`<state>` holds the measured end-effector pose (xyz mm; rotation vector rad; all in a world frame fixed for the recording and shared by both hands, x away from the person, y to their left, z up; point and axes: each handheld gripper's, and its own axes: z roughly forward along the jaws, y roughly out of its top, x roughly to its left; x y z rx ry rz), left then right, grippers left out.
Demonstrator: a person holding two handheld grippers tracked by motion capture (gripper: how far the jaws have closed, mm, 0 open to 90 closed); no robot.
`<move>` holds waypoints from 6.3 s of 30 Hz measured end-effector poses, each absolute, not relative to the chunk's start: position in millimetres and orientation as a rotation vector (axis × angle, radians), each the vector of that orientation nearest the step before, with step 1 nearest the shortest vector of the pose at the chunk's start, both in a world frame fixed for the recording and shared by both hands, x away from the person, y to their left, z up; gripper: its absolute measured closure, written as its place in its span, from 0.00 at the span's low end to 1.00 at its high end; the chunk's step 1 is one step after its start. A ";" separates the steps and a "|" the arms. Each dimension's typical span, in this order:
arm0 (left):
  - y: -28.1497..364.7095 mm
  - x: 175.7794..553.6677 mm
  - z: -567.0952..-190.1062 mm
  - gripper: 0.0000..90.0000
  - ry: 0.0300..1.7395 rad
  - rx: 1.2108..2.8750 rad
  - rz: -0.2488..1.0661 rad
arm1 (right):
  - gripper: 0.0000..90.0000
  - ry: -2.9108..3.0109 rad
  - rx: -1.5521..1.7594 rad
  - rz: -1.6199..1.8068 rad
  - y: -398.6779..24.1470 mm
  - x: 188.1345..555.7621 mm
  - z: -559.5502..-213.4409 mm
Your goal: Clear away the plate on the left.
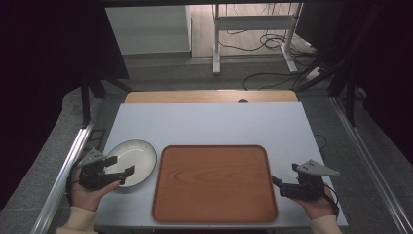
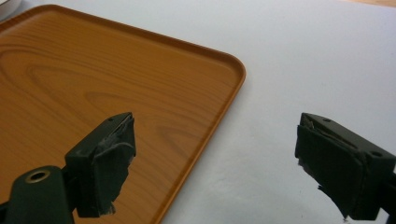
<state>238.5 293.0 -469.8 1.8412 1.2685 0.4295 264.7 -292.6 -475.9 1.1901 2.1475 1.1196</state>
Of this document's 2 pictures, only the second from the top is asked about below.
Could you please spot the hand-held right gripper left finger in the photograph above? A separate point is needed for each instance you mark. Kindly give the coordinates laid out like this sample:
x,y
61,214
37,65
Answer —
x,y
93,168

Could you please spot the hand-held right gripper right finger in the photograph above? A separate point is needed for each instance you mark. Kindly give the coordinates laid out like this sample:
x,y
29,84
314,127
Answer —
x,y
336,168

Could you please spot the wood-grain brown tray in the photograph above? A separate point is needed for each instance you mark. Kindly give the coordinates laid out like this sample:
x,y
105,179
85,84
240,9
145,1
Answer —
x,y
93,77

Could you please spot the white round object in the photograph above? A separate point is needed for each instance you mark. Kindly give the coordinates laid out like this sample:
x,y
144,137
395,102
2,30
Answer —
x,y
7,4

